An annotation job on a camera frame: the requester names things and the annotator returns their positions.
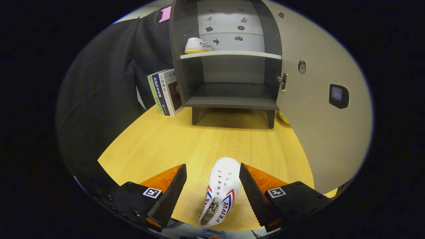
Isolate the white cabinet shelf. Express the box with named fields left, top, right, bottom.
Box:
left=180, top=50, right=282, bottom=60

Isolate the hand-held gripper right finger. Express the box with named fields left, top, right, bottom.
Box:
left=239, top=163, right=331, bottom=233

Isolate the dark blue book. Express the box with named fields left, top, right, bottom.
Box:
left=152, top=71, right=170, bottom=116

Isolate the black backdrop cloth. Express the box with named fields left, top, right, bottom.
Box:
left=56, top=5, right=175, bottom=186

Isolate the beige shoe cabinet door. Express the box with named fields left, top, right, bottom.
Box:
left=264, top=0, right=373, bottom=195

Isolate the white canvas shoe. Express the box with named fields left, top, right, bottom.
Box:
left=184, top=37, right=215, bottom=54
left=198, top=157, right=242, bottom=228

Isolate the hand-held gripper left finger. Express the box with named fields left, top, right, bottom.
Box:
left=100, top=164, right=187, bottom=233

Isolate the white book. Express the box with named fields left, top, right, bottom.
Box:
left=159, top=69, right=184, bottom=117

